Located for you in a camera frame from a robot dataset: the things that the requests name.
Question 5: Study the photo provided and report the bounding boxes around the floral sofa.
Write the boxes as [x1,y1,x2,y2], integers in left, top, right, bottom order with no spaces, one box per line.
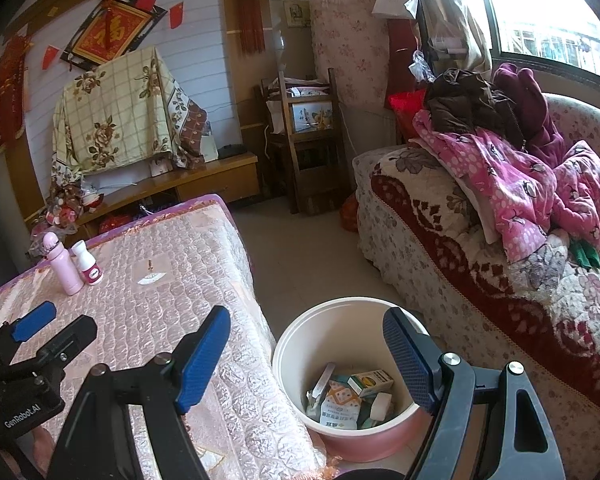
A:
[352,92,600,421]

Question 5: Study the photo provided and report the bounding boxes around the window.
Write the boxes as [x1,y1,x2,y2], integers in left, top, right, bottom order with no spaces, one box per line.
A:
[450,0,600,86]

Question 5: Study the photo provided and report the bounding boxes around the floral checked cloth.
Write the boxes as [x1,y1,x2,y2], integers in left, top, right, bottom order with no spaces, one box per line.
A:
[50,45,213,196]

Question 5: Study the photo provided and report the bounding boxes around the pink spotted garment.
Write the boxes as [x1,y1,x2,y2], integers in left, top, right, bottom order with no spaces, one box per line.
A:
[412,110,600,263]

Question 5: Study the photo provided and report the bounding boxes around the wooden chair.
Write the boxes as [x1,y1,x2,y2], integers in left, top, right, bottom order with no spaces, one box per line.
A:
[254,67,353,216]

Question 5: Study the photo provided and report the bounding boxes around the red cloth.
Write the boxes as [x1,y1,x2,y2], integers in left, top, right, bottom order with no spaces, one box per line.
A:
[387,89,431,143]

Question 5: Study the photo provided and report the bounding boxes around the red fringed wall banner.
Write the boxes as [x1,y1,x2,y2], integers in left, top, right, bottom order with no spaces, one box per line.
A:
[0,34,36,155]

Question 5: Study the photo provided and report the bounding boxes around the plastic bag of packets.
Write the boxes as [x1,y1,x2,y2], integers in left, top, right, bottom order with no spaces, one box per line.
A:
[30,187,88,236]

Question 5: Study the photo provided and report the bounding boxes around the diamond framed wall ornament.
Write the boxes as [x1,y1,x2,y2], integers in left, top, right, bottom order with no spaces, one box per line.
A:
[60,0,168,73]

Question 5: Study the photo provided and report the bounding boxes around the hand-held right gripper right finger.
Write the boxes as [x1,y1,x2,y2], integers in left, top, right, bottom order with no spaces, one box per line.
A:
[382,306,567,480]

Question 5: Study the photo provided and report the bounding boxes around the white blue carton box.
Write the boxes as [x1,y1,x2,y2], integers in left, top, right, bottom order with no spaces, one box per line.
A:
[307,361,337,411]

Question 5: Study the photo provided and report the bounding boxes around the red knot hanging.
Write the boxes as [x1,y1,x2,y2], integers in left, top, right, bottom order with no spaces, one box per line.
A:
[207,0,273,56]

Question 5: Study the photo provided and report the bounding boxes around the small framed picture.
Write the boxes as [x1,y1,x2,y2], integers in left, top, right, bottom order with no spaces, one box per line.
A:
[284,0,312,28]

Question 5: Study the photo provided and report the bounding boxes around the pale curtain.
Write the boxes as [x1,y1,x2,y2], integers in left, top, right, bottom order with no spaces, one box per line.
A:
[420,0,496,81]

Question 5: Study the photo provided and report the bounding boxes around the wooden cabinet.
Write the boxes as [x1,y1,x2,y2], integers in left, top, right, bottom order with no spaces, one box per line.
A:
[25,151,261,233]

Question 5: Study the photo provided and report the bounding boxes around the maroon garment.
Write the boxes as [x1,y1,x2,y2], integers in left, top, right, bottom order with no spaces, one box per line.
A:
[492,62,568,171]

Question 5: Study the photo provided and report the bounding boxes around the white paper bag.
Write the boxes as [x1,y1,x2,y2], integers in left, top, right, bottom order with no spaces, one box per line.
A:
[371,0,421,20]

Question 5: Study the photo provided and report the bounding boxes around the orange red bag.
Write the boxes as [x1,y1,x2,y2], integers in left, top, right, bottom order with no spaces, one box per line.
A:
[340,192,362,233]

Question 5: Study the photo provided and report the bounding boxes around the white foam block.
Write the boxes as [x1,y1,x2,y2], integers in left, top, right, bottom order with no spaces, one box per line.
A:
[369,391,394,422]

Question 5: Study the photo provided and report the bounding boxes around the white orange snack packet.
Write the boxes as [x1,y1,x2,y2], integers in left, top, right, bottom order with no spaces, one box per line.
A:
[319,379,365,431]

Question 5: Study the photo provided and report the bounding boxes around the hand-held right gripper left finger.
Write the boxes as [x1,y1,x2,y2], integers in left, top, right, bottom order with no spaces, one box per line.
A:
[54,305,232,480]

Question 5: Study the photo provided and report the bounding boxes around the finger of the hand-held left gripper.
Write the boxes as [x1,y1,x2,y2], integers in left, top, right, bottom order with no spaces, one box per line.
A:
[35,315,98,366]
[2,301,57,343]

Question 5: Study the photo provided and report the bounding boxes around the white bottle with pink label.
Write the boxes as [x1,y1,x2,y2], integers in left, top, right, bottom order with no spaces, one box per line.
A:
[70,240,103,286]

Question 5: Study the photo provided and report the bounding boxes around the pink insulated bottle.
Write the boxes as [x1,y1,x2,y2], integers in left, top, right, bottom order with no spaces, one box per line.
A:
[41,232,86,297]

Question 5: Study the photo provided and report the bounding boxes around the red hanging garment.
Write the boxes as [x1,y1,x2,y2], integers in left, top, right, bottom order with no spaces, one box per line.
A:
[387,15,428,92]

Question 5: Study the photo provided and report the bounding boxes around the brown jacket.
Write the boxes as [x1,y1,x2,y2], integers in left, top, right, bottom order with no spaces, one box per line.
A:
[424,67,528,151]

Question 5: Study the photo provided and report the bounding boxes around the floral covered tall appliance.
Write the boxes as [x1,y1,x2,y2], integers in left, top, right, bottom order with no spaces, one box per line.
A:
[307,0,406,111]

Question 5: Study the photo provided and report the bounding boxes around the white pink basin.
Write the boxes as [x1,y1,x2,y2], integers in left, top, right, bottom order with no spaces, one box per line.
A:
[271,297,437,463]

